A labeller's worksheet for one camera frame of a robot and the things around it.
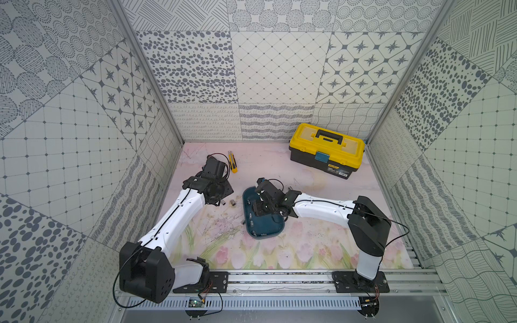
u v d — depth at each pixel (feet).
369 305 2.38
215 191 1.89
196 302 2.35
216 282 2.41
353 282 2.31
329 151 3.19
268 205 2.38
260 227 3.06
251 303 2.30
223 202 3.13
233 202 3.13
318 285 2.44
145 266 1.30
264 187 2.19
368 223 1.66
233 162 3.62
